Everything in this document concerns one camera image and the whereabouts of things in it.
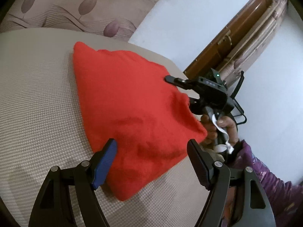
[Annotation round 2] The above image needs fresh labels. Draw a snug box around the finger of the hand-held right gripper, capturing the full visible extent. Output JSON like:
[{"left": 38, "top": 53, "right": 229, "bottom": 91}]
[
  {"left": 188, "top": 97, "right": 206, "bottom": 117},
  {"left": 164, "top": 75, "right": 197, "bottom": 90}
]

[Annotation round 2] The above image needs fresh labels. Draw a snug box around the brown wooden door frame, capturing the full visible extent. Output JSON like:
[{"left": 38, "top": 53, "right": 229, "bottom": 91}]
[{"left": 183, "top": 0, "right": 274, "bottom": 81}]

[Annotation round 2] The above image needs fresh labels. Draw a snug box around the white paper strap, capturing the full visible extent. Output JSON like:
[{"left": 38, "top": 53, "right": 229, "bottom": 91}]
[{"left": 211, "top": 114, "right": 235, "bottom": 155}]

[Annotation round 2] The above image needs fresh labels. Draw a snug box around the beige doorway curtain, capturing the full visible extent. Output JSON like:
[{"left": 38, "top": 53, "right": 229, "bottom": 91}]
[{"left": 213, "top": 0, "right": 289, "bottom": 82}]

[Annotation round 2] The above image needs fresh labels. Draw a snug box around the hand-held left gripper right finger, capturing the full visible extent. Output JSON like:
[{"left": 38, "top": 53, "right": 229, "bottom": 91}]
[{"left": 187, "top": 139, "right": 276, "bottom": 227}]

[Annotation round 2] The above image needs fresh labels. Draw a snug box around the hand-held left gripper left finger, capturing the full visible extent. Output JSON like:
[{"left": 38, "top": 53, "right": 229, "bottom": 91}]
[{"left": 28, "top": 138, "right": 118, "bottom": 227}]

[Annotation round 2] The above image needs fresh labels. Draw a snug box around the red beaded-neck sweater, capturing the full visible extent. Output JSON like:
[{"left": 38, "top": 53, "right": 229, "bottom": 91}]
[{"left": 73, "top": 41, "right": 209, "bottom": 201}]

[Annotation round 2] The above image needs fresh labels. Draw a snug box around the person's right hand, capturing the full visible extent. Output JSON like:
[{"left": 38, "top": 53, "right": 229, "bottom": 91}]
[{"left": 201, "top": 114, "right": 238, "bottom": 147}]

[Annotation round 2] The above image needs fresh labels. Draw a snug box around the person's purple-sleeved right forearm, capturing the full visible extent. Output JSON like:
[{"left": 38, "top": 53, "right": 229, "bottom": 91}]
[{"left": 225, "top": 139, "right": 303, "bottom": 227}]

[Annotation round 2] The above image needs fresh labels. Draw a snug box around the beige leaf-print curtain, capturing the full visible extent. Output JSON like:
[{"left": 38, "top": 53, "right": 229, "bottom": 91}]
[{"left": 0, "top": 0, "right": 177, "bottom": 39}]

